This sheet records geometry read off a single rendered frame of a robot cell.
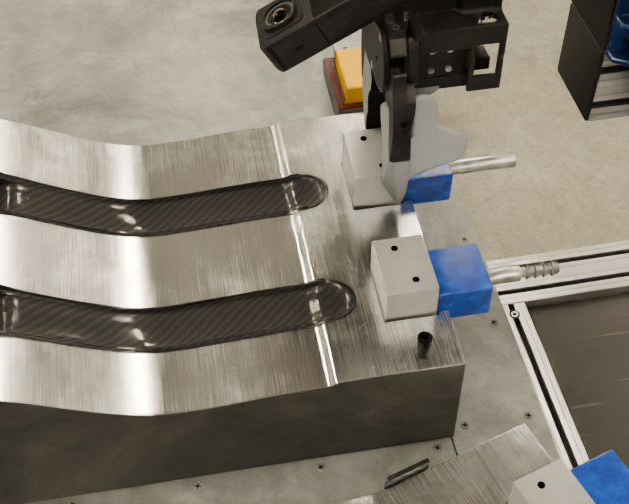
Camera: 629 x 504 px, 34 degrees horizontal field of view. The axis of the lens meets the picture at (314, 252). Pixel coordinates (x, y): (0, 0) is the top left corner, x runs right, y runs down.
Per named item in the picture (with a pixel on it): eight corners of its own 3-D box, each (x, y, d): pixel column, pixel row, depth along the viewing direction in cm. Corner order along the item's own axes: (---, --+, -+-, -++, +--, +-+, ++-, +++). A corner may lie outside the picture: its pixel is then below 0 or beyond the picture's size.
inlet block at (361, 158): (500, 161, 84) (510, 111, 80) (518, 206, 81) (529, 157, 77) (341, 181, 83) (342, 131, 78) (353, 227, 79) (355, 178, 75)
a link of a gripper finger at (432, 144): (470, 211, 75) (475, 95, 70) (390, 222, 74) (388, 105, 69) (458, 190, 77) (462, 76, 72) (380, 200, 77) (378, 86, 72)
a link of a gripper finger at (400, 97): (416, 170, 71) (416, 49, 66) (394, 173, 70) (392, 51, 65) (400, 138, 74) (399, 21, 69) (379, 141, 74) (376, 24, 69)
